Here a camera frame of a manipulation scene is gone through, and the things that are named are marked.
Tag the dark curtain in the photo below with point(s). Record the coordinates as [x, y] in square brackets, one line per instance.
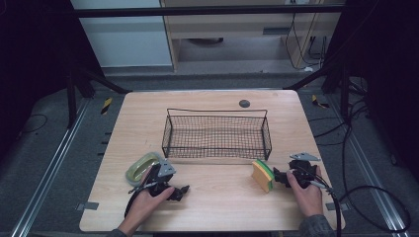
[29, 59]
[388, 65]

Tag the black stand leg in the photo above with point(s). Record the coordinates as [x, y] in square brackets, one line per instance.
[70, 98]
[344, 95]

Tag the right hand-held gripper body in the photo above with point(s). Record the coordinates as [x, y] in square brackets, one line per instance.
[301, 168]

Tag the grey round table grommet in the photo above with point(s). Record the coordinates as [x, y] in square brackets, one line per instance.
[244, 103]

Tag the white cabinet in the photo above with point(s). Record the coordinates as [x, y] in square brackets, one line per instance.
[125, 42]

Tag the light wooden desk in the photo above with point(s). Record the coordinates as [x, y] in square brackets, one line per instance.
[230, 24]

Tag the clear green soap dish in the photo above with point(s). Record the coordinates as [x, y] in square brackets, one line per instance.
[136, 172]

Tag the person's left hand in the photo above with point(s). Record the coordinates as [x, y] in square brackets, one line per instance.
[145, 205]

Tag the yellow green sponge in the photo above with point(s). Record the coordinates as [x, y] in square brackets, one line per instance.
[262, 177]

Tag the metal floor rail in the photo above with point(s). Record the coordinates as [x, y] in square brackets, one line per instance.
[369, 174]
[52, 168]

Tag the black yellow striped tape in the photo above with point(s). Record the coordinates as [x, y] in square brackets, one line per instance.
[318, 102]
[106, 106]

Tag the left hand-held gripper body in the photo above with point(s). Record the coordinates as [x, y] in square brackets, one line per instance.
[162, 179]

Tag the black horizontal frame bar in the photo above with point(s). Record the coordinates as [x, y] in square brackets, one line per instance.
[204, 11]

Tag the person's right hand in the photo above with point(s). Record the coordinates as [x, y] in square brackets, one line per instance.
[309, 197]

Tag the grey tape patch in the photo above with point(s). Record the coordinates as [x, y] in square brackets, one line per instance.
[344, 206]
[87, 206]

